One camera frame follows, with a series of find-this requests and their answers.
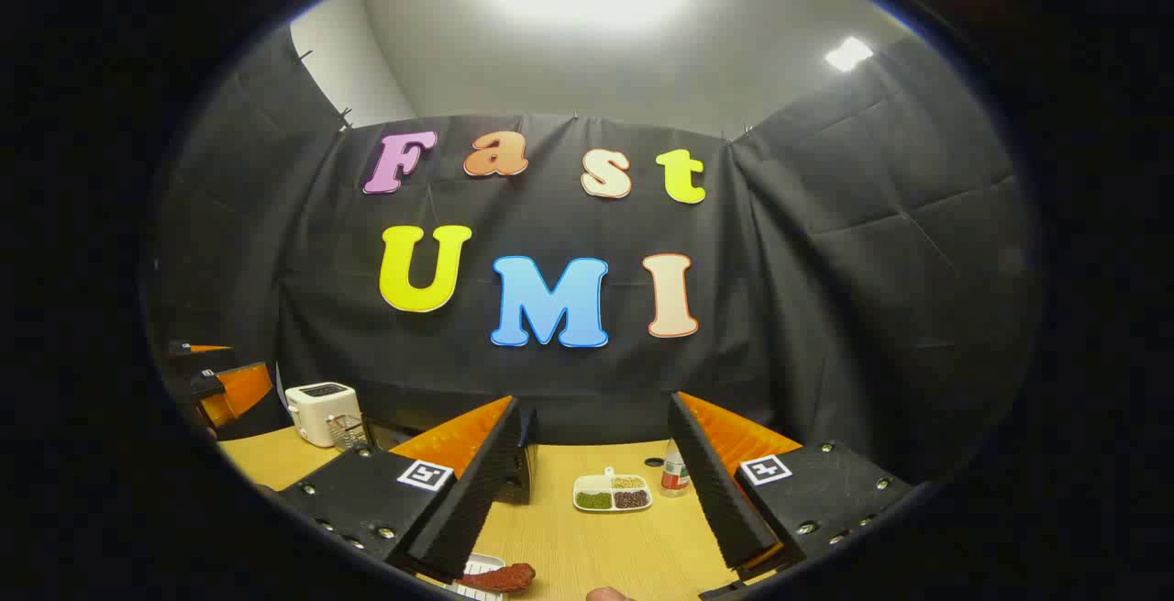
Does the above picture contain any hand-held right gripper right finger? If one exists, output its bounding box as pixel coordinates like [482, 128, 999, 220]
[667, 390, 915, 586]

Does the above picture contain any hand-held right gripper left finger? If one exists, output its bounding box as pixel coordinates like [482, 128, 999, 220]
[278, 395, 524, 582]

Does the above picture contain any black electric oven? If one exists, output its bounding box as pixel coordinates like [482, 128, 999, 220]
[367, 404, 540, 506]

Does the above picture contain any red-brown grilled meat piece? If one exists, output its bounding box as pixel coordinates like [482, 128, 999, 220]
[454, 562, 537, 594]

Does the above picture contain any clear bottle with red label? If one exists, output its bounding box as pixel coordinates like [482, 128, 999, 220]
[660, 440, 691, 497]

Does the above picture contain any white ridged tray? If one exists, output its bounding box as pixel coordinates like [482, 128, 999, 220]
[440, 553, 507, 601]

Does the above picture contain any white toaster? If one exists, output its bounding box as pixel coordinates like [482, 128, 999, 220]
[284, 383, 366, 448]

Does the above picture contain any white divided plate with beans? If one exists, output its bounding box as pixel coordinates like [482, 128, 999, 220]
[573, 467, 653, 513]

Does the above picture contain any small ceiling light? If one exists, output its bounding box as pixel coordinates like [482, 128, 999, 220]
[825, 36, 874, 72]

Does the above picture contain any metal wire basket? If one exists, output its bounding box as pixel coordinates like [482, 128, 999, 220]
[327, 414, 370, 452]

